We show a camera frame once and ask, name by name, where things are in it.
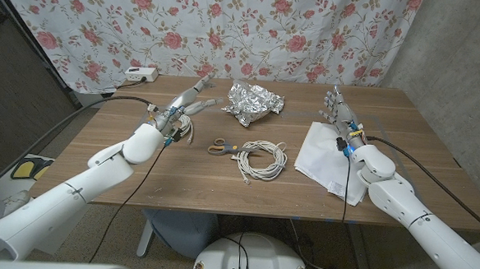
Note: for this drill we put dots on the white power strip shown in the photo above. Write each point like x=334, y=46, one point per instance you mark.
x=142, y=74

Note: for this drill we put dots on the white table leg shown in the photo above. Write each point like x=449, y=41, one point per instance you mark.
x=145, y=238

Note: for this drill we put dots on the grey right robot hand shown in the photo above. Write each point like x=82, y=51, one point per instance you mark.
x=344, y=117

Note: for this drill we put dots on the white towel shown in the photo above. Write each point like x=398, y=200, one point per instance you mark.
x=321, y=159

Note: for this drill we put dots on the grey table leg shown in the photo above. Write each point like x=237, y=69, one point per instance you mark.
x=359, y=252

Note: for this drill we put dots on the crumpled aluminum foil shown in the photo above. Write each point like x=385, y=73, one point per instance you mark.
x=252, y=102

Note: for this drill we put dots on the white floor board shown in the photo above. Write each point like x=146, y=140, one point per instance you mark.
x=1, y=181

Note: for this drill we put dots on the blue grey stool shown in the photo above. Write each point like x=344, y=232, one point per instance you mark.
x=181, y=230

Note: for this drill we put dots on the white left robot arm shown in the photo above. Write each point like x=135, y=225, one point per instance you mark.
x=55, y=207

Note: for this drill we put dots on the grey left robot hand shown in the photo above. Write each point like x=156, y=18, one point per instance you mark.
x=175, y=110

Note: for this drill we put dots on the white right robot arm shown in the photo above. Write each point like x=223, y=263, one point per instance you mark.
x=424, y=226

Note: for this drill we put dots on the person in grey clothes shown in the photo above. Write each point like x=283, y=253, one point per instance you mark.
x=1, y=208

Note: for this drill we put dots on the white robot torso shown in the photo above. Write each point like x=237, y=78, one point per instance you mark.
x=258, y=255

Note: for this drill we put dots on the floral print backdrop curtain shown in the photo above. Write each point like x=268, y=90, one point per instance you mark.
x=228, y=35

